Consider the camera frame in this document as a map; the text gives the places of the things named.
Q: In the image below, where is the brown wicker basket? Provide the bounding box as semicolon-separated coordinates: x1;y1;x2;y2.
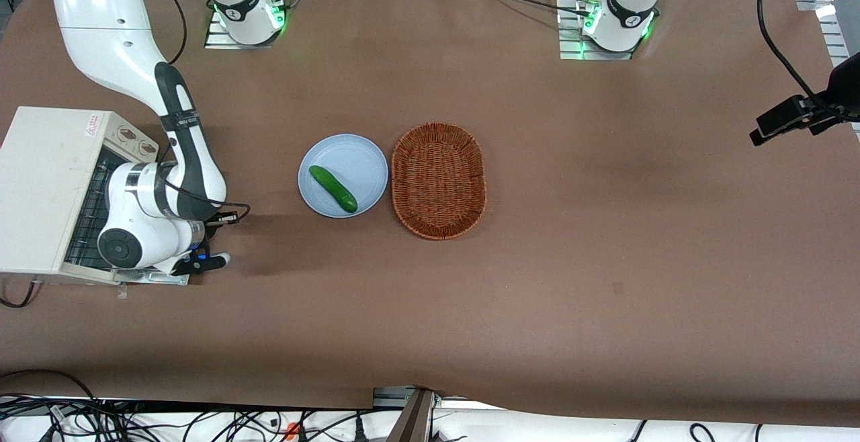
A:
391;122;487;240

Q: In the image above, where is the black boxy clamp-mounted device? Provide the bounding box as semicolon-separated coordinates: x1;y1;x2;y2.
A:
749;95;828;147

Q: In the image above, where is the brown table cover sheet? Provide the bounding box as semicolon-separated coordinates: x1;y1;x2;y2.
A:
0;0;860;426

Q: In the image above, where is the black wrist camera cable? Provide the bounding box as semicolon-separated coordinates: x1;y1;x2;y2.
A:
158;173;251;226

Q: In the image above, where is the aluminium frame profile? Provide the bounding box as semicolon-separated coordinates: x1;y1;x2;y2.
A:
795;0;860;142

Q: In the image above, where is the black device cable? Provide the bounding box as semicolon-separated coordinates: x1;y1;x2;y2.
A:
757;0;844;117

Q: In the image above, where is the aluminium table edge profile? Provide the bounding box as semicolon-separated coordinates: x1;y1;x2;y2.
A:
372;386;486;410

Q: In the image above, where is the green cucumber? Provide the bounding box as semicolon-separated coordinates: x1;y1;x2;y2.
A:
308;165;359;214

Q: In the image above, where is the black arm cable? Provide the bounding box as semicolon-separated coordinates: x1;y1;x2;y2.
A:
160;0;189;67

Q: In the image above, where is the light blue plate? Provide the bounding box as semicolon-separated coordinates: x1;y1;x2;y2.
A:
298;134;390;218

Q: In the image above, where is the white toaster oven body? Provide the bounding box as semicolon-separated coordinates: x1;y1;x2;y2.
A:
0;106;162;286

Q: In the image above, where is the white glass oven door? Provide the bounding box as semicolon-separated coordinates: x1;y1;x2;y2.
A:
111;267;190;287

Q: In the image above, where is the black oven power cable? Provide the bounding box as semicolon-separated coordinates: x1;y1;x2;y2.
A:
0;281;43;309

